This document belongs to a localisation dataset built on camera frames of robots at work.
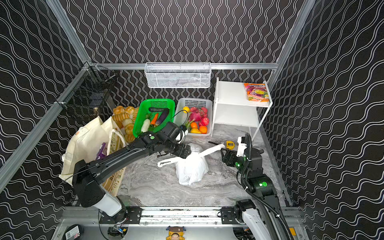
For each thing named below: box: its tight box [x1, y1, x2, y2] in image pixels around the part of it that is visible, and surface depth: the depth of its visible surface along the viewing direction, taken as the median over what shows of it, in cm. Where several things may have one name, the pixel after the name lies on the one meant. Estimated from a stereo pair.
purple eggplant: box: [154, 108, 170, 128], surface depth 116 cm
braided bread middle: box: [112, 105, 140, 143], surface depth 115 cm
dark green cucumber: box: [149, 107, 164, 112], surface depth 119 cm
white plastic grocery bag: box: [157, 143, 226, 186], surface depth 80 cm
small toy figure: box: [166, 225, 187, 240], surface depth 70 cm
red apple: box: [200, 116, 210, 126], surface depth 105 cm
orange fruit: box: [199, 125, 208, 134], surface depth 103 cm
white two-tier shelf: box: [210, 77, 273, 141], surface depth 86 cm
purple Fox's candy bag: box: [95, 142, 107, 161], surface depth 85 cm
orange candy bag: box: [244, 83, 270, 103], surface depth 82 cm
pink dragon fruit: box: [189, 107, 208, 122], surface depth 106 cm
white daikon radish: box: [141, 118, 151, 133], surface depth 108 cm
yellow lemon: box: [182, 106, 190, 114], surface depth 119 cm
